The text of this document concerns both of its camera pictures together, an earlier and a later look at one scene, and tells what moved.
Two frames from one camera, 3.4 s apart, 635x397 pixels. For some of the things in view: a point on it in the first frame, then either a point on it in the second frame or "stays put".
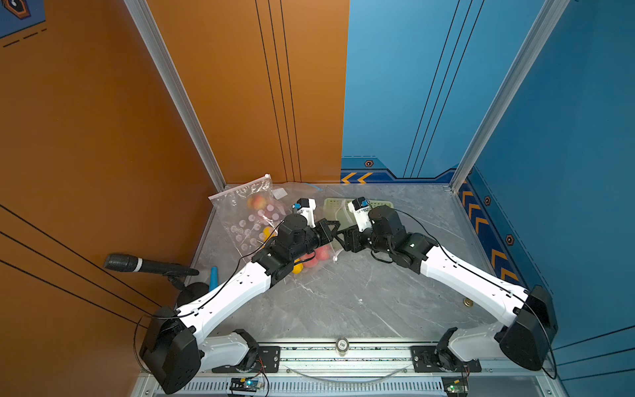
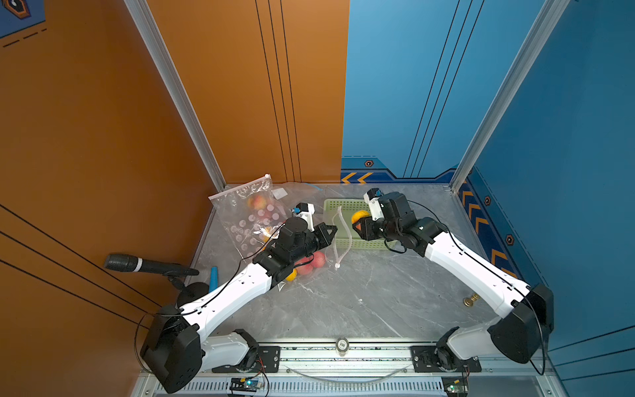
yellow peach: (256, 202) stays put
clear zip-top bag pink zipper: (251, 213) stays put
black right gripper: (351, 236) → (366, 228)
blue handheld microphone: (213, 279) stays put
